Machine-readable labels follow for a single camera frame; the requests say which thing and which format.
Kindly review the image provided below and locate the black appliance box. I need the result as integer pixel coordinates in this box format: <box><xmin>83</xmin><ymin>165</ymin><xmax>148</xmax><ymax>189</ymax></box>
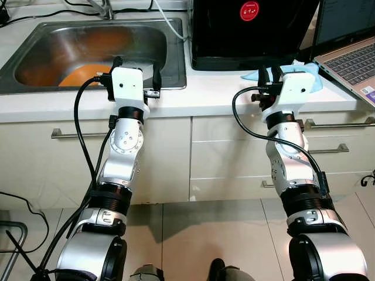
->
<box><xmin>190</xmin><ymin>0</ymin><xmax>322</xmax><ymax>71</ymax></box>

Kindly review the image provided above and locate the open laptop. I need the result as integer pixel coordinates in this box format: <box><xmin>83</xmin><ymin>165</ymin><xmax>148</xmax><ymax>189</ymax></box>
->
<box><xmin>302</xmin><ymin>0</ymin><xmax>375</xmax><ymax>106</ymax></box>

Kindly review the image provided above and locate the orange plastic plate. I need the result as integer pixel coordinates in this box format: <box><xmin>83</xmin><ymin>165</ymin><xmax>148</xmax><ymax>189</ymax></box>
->
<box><xmin>59</xmin><ymin>61</ymin><xmax>118</xmax><ymax>87</ymax></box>

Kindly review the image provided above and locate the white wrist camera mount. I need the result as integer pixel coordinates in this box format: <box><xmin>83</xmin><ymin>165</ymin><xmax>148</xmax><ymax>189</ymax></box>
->
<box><xmin>110</xmin><ymin>66</ymin><xmax>145</xmax><ymax>113</ymax></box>
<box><xmin>262</xmin><ymin>71</ymin><xmax>314</xmax><ymax>124</ymax></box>

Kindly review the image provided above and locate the stainless steel sink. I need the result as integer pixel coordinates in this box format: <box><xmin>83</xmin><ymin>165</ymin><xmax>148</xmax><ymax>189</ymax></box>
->
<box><xmin>0</xmin><ymin>18</ymin><xmax>188</xmax><ymax>95</ymax></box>

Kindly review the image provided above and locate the robot leg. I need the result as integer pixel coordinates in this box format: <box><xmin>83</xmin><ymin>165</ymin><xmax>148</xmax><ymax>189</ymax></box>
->
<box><xmin>129</xmin><ymin>263</ymin><xmax>165</xmax><ymax>281</ymax></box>
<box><xmin>209</xmin><ymin>258</ymin><xmax>255</xmax><ymax>281</ymax></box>

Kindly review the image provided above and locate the light blue cloth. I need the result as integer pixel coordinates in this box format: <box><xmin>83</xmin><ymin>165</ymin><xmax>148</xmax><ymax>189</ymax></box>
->
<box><xmin>241</xmin><ymin>60</ymin><xmax>324</xmax><ymax>93</ymax></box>

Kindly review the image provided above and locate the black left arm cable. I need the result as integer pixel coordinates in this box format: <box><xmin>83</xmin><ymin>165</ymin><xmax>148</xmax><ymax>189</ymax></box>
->
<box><xmin>74</xmin><ymin>76</ymin><xmax>112</xmax><ymax>188</ymax></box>

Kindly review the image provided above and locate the robot right leg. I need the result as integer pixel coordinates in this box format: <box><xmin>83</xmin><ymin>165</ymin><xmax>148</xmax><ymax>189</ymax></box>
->
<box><xmin>209</xmin><ymin>258</ymin><xmax>255</xmax><ymax>281</ymax></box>

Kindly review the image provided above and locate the steel faucet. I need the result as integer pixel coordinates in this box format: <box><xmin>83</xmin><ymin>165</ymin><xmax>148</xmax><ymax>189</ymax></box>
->
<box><xmin>88</xmin><ymin>0</ymin><xmax>115</xmax><ymax>20</ymax></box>

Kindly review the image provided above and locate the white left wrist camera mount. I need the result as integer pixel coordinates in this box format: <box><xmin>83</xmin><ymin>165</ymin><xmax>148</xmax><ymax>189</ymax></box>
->
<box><xmin>110</xmin><ymin>66</ymin><xmax>145</xmax><ymax>113</ymax></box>

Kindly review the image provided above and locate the robot left leg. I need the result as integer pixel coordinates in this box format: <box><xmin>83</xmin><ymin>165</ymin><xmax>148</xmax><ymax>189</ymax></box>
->
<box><xmin>129</xmin><ymin>263</ymin><xmax>165</xmax><ymax>281</ymax></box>

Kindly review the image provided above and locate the white water hose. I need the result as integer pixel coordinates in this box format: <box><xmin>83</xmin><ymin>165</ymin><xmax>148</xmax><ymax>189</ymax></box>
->
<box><xmin>154</xmin><ymin>0</ymin><xmax>191</xmax><ymax>42</ymax></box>

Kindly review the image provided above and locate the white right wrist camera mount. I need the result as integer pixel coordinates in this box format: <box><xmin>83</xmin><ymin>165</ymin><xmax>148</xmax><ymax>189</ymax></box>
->
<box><xmin>262</xmin><ymin>71</ymin><xmax>314</xmax><ymax>124</ymax></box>

